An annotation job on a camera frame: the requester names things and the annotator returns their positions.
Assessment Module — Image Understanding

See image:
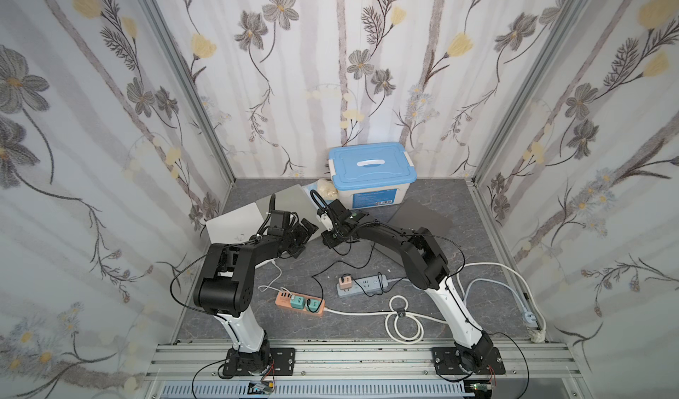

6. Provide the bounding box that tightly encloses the white silver laptop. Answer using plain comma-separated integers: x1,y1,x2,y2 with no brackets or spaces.
206,203,263,243

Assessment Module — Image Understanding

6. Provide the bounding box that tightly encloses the aluminium mounting rail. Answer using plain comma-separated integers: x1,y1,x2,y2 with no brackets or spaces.
143,337,593,398

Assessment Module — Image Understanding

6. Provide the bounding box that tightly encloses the teal charger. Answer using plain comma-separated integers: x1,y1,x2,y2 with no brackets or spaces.
306,298,323,313
289,295,306,310

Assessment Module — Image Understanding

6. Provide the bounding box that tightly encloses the grey power strip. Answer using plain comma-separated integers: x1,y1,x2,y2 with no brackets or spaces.
336,275,389,298

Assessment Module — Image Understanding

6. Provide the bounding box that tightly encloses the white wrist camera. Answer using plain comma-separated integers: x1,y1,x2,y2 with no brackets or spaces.
317,209,333,230

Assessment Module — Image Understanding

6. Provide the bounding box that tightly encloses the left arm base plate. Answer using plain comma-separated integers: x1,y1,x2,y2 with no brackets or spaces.
217,348,296,380

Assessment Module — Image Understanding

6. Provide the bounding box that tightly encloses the blue lid storage box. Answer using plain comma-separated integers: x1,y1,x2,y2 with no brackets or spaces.
328,142,417,209

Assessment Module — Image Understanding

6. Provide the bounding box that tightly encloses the grey silver laptop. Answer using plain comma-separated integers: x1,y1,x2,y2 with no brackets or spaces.
275,184,319,225

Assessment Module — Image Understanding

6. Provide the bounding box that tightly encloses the white usb cable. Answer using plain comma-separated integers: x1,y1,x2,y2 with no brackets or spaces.
257,260,285,294

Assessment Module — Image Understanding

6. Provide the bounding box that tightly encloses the dark grey laptop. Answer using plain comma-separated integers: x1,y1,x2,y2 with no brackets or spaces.
389,200,453,236

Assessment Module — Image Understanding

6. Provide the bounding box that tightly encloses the light blue cord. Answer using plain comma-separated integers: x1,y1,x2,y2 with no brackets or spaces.
462,278,537,326

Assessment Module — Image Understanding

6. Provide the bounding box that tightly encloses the blue face mask pack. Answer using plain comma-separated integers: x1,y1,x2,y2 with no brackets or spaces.
302,180,332,211

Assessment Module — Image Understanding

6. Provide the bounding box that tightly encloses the pink charger plug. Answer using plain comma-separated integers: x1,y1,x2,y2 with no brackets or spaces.
339,274,354,291

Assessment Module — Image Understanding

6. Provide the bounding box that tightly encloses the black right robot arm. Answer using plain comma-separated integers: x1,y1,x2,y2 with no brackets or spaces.
318,199,501,374

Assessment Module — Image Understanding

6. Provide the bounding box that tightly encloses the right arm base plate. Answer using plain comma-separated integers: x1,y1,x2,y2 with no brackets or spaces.
431,347,507,376

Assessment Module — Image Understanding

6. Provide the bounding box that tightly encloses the white power strip cord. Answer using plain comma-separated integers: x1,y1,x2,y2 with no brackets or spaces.
323,261,547,345

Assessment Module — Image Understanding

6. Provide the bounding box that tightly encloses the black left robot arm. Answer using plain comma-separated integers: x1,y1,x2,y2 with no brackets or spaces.
193,210,318,380

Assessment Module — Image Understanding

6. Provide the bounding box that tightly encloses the orange power strip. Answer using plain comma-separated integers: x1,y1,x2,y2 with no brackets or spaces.
275,291,325,317

